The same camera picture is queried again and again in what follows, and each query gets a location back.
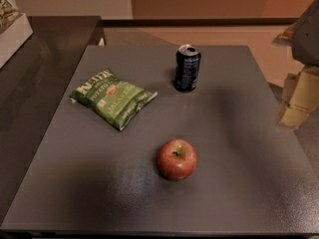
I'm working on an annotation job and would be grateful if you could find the red apple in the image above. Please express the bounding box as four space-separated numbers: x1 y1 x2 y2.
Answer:
157 138 197 180

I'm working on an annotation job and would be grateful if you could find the dark blue soda can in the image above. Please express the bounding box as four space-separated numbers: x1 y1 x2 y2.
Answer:
173 44 201 93

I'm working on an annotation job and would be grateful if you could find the snack bag in box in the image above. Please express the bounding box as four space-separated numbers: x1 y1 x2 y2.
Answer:
0 0 20 33

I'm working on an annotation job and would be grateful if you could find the green jalapeno chip bag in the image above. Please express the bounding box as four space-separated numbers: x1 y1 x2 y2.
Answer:
70 68 158 130

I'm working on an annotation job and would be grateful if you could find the dark side table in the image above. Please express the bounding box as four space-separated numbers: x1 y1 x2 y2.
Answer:
0 16 104 224

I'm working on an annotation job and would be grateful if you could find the white box with snacks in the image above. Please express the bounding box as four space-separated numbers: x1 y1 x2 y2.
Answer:
0 14 33 69

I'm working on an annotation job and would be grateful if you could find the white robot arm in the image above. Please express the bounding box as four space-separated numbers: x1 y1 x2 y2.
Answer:
273 0 319 128

